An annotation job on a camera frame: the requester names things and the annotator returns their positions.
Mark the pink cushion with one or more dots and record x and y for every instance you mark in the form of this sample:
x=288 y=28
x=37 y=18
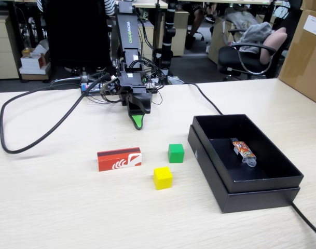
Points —
x=273 y=44

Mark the yellow wooden cube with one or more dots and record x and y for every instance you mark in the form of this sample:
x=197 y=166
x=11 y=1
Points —
x=163 y=179

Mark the robot controller board plate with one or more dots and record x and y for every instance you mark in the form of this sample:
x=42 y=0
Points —
x=91 y=87

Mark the black cardboard box tray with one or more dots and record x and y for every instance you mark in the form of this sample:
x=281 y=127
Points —
x=266 y=160

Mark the seated person in black shorts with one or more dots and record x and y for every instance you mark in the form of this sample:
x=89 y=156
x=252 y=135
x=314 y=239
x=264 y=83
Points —
x=196 y=18

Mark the beige cabinet with lock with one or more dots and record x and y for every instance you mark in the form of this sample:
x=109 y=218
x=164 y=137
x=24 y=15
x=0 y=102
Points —
x=147 y=44

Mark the grey garment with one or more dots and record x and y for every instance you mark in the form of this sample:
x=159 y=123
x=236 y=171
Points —
x=256 y=35

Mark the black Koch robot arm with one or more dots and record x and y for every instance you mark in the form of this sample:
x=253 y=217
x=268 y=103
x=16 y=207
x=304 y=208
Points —
x=126 y=33

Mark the white boxes stack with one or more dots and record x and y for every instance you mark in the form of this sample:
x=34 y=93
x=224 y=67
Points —
x=33 y=62

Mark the red and white carton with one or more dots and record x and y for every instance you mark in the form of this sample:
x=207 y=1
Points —
x=118 y=160

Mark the black high-back office chair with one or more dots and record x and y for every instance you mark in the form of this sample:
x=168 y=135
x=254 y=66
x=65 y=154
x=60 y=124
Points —
x=74 y=33

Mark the beige desk pedestal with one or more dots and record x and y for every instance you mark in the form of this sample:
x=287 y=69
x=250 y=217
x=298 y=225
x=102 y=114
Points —
x=179 y=33

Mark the black jointed pole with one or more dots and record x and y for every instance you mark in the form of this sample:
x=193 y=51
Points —
x=168 y=39

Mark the beige drawer cabinet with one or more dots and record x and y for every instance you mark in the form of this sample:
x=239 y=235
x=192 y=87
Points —
x=3 y=46

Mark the person in striped shirt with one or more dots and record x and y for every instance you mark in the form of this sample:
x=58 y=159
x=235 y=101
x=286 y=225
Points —
x=109 y=6

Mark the bare wrist camera circuit board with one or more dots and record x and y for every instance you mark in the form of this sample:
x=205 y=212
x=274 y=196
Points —
x=109 y=88

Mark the large brown cardboard box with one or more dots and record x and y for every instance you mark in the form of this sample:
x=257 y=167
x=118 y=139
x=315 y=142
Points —
x=303 y=59

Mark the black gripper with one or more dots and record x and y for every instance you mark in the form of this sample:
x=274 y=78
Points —
x=131 y=80

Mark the green wooden cube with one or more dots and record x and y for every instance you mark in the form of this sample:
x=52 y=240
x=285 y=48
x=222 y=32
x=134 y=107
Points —
x=176 y=154

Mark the patterned USB stick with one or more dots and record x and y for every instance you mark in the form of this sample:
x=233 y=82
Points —
x=244 y=151

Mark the black office chair with armrests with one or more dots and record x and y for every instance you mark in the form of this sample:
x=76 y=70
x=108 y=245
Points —
x=230 y=58

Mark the black open cardboard box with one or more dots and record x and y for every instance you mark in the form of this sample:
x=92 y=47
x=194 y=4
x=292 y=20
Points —
x=256 y=201

